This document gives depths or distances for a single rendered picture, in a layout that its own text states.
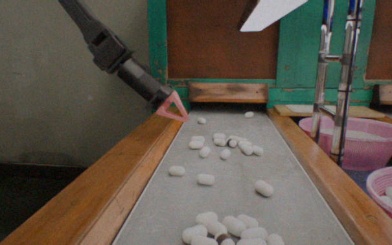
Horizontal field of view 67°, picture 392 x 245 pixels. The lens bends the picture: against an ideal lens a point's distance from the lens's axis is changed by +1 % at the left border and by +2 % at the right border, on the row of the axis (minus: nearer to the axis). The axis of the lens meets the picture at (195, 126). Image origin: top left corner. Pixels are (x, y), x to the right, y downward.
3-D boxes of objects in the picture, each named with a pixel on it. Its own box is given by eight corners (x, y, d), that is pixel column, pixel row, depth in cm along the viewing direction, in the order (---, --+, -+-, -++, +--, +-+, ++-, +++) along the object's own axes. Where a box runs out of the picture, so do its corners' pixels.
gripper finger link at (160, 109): (197, 107, 78) (170, 83, 78) (195, 112, 71) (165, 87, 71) (181, 126, 80) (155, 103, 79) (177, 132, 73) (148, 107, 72)
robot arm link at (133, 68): (111, 72, 71) (125, 54, 70) (119, 73, 77) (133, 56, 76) (133, 92, 71) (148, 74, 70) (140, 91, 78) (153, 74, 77)
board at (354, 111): (280, 115, 100) (280, 112, 100) (273, 107, 115) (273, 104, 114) (384, 118, 97) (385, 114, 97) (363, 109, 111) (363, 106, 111)
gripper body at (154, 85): (174, 87, 78) (153, 69, 78) (166, 92, 68) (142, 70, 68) (159, 105, 80) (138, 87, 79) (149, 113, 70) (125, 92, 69)
